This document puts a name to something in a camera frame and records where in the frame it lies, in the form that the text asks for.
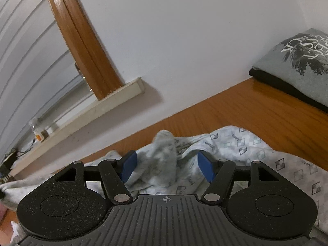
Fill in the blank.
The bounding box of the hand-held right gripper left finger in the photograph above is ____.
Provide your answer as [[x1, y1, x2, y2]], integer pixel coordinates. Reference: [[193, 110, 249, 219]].
[[55, 151, 137, 205]]

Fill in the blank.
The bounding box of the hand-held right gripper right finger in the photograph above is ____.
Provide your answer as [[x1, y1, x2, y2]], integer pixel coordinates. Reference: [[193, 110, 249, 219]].
[[197, 151, 278, 205]]

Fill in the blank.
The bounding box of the white patterned garment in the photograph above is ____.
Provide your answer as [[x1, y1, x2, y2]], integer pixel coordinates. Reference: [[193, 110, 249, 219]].
[[0, 125, 328, 234]]

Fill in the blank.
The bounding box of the small bottle with orange label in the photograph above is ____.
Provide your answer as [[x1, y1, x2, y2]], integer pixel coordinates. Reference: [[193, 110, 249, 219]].
[[29, 118, 44, 142]]

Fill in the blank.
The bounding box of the black folded garment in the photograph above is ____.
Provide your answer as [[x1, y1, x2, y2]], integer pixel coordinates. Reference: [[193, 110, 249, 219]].
[[249, 67, 328, 114]]

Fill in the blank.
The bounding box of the grey printed sweatshirt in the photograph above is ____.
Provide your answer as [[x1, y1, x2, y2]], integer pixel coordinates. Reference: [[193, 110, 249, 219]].
[[252, 28, 328, 108]]

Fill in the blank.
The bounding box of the grey window blind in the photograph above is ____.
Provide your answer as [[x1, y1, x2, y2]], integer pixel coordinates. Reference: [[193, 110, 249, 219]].
[[0, 0, 95, 161]]

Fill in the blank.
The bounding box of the black cable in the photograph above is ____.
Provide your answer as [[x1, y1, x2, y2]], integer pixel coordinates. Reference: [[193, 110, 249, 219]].
[[15, 138, 37, 157]]

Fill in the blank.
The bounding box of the wooden window frame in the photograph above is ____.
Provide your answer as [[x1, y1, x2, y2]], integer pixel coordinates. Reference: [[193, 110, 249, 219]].
[[42, 0, 124, 102]]

